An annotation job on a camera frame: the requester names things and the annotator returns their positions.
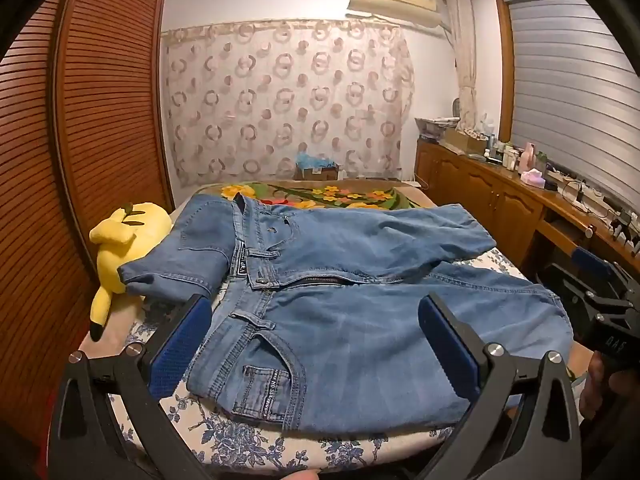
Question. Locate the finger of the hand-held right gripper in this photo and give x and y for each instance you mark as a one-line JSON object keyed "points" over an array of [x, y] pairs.
{"points": [[592, 261], [565, 285]]}

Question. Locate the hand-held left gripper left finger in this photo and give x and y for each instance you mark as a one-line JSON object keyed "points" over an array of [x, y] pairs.
{"points": [[177, 342]]}

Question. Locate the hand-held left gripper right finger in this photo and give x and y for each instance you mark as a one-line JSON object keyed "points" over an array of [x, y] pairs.
{"points": [[450, 350]]}

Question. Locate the blue denim pants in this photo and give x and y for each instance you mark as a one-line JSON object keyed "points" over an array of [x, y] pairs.
{"points": [[350, 330]]}

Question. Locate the person's right hand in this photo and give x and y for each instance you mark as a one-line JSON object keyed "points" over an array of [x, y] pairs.
{"points": [[597, 385]]}

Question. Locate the pink soft case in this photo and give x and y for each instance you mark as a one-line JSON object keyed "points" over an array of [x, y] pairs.
{"points": [[533, 179]]}

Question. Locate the yellow plush toy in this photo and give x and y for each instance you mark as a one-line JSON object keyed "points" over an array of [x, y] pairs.
{"points": [[130, 230]]}

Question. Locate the pink bottle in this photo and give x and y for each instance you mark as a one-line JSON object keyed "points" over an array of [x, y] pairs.
{"points": [[528, 156]]}

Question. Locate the wooden cabinet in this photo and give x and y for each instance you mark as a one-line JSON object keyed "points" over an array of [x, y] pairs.
{"points": [[480, 185]]}

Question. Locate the flat cardboard box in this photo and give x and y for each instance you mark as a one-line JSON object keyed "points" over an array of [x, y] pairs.
{"points": [[465, 141]]}

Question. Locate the grey window blind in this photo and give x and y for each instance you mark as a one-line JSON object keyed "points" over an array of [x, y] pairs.
{"points": [[575, 85]]}

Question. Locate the flower-patterned blanket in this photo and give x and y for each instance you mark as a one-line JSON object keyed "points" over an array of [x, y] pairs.
{"points": [[350, 195]]}

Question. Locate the cluttered tray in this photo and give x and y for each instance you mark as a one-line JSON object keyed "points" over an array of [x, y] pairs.
{"points": [[435, 126]]}

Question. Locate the small cardboard box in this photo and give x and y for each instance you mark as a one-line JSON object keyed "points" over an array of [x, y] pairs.
{"points": [[320, 174]]}

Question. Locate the light blue cloth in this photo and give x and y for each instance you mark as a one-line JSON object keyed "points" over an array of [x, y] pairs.
{"points": [[315, 160]]}

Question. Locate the cream tied curtain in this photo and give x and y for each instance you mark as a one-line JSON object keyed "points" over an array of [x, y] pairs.
{"points": [[465, 60]]}

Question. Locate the brown louvered wardrobe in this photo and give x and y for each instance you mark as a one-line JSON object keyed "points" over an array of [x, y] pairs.
{"points": [[100, 110]]}

